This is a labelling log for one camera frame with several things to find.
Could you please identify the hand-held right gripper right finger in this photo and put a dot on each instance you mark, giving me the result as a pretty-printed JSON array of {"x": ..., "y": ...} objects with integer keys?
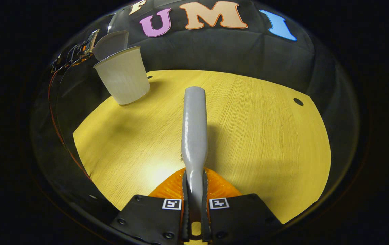
[{"x": 205, "y": 211}]

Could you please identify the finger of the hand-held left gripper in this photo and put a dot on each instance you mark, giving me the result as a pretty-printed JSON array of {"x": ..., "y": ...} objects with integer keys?
[{"x": 90, "y": 42}]

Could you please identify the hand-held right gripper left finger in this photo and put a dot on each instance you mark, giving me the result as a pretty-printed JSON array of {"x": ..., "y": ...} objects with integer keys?
[{"x": 186, "y": 211}]

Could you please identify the grey dustpan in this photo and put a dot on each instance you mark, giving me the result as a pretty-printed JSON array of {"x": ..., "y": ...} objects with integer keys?
[{"x": 113, "y": 44}]

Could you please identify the white garbage bin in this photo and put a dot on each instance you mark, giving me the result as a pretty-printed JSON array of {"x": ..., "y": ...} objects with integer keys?
[{"x": 124, "y": 78}]

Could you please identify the small grey broom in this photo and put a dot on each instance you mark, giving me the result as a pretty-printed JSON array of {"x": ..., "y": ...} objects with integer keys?
[{"x": 194, "y": 132}]

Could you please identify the yellow wooden desktop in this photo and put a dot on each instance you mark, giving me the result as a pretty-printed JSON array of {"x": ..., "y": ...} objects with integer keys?
[{"x": 255, "y": 143}]

